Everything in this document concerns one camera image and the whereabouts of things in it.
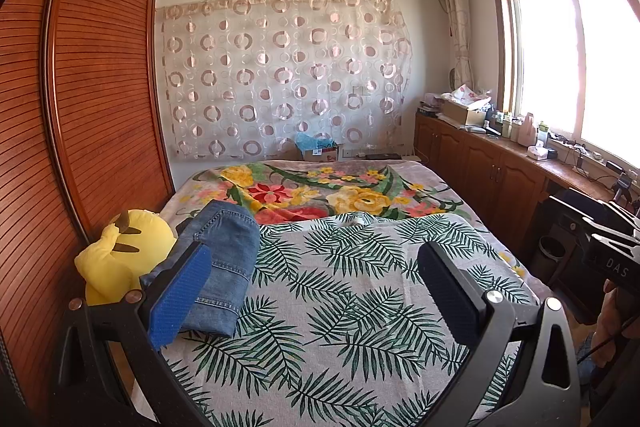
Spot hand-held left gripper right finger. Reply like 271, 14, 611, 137
416, 241, 583, 427

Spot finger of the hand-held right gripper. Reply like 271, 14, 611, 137
546, 193, 615, 229
582, 207, 640, 253

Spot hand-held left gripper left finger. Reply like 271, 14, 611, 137
47, 241, 216, 427

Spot blue denim pants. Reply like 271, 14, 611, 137
140, 200, 261, 339

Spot person's right hand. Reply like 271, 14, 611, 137
599, 282, 640, 344

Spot dark waste bin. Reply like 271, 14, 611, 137
539, 236, 567, 279

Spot yellow plush toy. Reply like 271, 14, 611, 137
75, 209, 178, 306

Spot pink bottle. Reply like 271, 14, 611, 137
517, 113, 536, 146

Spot person's denim trouser leg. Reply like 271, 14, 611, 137
575, 332, 602, 379

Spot wooden cabinet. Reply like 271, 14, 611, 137
414, 112, 640, 308

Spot brown cardboard box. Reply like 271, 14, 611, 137
442, 99, 489, 126

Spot floral blanket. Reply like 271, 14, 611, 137
160, 159, 528, 280

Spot wood-framed window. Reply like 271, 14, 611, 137
487, 0, 640, 168

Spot stack of books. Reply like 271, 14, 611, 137
419, 93, 444, 116

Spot small printed cardboard box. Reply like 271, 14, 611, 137
302, 146, 342, 163

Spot blue plastic bag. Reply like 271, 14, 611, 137
295, 132, 336, 151

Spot patterned window curtain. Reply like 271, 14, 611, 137
437, 0, 477, 96

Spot wooden slatted wardrobe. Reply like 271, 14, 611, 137
0, 0, 176, 427

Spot circle-pattern sheer curtain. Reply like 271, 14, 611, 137
156, 0, 413, 160

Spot small camera on tripod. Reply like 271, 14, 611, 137
612, 174, 639, 208

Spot black cable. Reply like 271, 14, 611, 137
575, 321, 632, 364

